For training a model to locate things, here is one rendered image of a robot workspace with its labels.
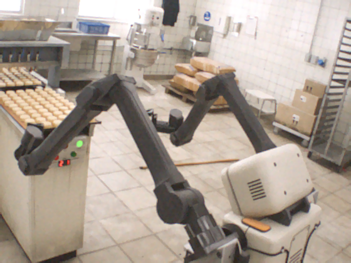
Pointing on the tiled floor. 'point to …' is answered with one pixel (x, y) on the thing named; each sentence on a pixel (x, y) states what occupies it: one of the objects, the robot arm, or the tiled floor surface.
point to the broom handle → (199, 162)
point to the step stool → (262, 103)
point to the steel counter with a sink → (69, 36)
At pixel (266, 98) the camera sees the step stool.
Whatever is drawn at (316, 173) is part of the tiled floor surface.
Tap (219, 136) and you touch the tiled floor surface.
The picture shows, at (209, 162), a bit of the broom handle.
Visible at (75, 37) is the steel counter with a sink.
